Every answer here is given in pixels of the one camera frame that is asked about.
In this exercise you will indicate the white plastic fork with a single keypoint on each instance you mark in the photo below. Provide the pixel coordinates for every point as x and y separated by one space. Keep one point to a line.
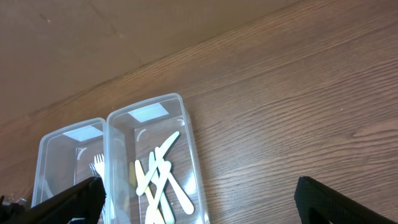
100 168

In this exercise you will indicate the clear plastic container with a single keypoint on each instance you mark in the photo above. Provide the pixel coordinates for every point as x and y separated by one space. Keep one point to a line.
132 133
64 157

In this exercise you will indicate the pale grey-blue plastic knife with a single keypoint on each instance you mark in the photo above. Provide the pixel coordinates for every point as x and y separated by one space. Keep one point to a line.
164 203

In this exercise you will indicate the steel fork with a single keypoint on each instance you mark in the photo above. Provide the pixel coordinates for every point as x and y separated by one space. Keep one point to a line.
93 170

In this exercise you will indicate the clear right plastic container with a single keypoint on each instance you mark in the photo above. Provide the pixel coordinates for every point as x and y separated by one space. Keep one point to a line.
132 133

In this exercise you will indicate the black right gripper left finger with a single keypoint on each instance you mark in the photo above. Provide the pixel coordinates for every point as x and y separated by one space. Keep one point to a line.
81 203

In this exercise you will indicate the light blue plastic knife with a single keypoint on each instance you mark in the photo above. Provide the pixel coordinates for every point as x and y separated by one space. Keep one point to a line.
158 193

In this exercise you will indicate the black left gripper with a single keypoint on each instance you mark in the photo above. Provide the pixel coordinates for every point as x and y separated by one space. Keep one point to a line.
10 209

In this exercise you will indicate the yellow plastic knife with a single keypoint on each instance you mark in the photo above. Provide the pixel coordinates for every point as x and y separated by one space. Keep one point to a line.
140 176

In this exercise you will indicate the white plastic knife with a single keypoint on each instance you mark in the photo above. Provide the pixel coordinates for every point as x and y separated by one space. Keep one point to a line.
183 199

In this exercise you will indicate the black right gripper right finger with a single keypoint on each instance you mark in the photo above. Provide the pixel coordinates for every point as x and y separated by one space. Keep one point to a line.
318 203

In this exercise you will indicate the teal plastic knife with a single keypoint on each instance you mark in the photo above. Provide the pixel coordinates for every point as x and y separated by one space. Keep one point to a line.
163 150

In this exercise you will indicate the clear left plastic container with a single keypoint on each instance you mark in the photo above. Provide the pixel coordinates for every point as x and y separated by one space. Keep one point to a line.
64 157

